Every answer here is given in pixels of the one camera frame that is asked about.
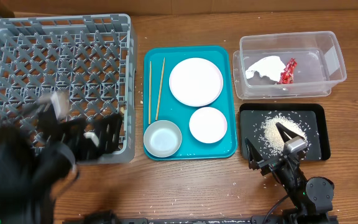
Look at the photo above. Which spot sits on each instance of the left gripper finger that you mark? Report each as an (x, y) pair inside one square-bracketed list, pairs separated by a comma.
[(32, 108), (108, 131)]

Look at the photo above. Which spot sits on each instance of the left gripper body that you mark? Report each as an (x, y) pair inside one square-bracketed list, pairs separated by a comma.
[(75, 144)]

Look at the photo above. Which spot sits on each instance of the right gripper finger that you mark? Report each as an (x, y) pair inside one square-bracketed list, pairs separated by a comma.
[(254, 156), (285, 133)]

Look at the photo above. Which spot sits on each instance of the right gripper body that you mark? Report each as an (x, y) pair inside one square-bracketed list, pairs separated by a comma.
[(272, 165)]

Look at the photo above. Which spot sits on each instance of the small white cup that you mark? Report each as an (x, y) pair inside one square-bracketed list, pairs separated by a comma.
[(93, 137)]

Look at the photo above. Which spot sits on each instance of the pile of rice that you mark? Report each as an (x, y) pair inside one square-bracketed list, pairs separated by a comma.
[(268, 140)]

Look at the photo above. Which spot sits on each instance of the grey metal bowl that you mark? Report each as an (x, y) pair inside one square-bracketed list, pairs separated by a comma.
[(162, 139)]

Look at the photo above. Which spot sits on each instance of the white rice bowl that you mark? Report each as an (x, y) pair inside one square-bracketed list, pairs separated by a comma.
[(208, 125)]

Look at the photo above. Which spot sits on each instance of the red snack wrapper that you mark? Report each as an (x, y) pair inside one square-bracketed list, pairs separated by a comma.
[(286, 77)]

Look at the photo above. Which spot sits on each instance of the white napkin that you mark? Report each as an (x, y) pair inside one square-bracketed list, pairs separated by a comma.
[(270, 67)]

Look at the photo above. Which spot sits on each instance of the large white plate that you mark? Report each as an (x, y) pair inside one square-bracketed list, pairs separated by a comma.
[(196, 82)]

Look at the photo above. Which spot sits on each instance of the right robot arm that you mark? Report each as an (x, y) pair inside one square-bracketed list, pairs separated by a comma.
[(306, 200)]

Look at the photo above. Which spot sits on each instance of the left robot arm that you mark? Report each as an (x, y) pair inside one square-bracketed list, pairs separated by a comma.
[(26, 178)]

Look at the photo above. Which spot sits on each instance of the black plastic tray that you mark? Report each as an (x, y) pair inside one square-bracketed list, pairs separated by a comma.
[(250, 113)]

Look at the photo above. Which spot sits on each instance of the teal plastic tray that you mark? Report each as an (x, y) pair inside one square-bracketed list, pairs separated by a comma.
[(171, 109)]

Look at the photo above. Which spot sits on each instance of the grey plastic dish rack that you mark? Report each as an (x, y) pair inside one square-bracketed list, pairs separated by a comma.
[(92, 58)]

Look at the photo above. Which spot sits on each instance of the clear plastic bin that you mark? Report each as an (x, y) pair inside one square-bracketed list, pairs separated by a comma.
[(320, 65)]

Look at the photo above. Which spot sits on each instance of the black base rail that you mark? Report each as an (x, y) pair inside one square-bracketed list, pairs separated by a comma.
[(110, 218)]

